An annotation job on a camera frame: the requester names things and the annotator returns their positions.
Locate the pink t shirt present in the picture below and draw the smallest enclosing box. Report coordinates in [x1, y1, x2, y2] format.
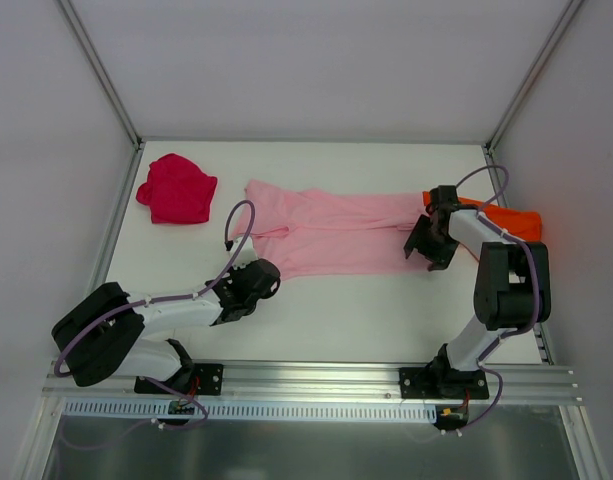
[245, 180, 429, 280]

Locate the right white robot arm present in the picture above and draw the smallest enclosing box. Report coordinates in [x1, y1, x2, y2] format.
[399, 185, 551, 400]

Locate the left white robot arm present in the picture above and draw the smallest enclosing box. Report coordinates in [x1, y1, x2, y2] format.
[51, 259, 281, 395]

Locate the orange t shirt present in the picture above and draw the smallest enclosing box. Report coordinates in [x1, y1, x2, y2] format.
[422, 191, 542, 258]

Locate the red t shirt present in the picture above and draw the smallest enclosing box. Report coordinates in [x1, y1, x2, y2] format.
[136, 153, 218, 225]

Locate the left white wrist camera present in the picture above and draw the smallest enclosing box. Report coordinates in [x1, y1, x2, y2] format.
[226, 236, 258, 270]

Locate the aluminium front rail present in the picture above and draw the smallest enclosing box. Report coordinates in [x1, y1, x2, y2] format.
[41, 356, 584, 404]

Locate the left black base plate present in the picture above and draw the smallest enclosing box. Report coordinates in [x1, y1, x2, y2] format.
[161, 363, 224, 396]

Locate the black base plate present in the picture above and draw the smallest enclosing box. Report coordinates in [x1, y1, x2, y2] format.
[398, 366, 490, 400]
[161, 363, 224, 396]

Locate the right aluminium side rail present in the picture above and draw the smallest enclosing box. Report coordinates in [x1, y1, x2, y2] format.
[482, 143, 553, 365]

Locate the aluminium side rail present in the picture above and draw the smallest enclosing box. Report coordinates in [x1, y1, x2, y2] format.
[85, 141, 145, 296]
[482, 143, 553, 365]

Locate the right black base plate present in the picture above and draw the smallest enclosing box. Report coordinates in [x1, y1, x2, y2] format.
[398, 366, 490, 400]

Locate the left aluminium side rail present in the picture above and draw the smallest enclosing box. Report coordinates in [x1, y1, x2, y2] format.
[85, 141, 145, 296]

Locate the white slotted cable duct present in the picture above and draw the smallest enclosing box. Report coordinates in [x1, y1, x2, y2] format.
[63, 398, 437, 424]

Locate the right aluminium frame post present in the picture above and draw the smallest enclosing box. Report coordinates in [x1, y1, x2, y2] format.
[484, 0, 586, 152]

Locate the aluminium frame post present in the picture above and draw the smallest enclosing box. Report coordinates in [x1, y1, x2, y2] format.
[484, 0, 586, 152]
[55, 0, 142, 149]

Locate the left aluminium frame post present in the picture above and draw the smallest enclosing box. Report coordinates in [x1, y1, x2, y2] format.
[55, 0, 142, 149]

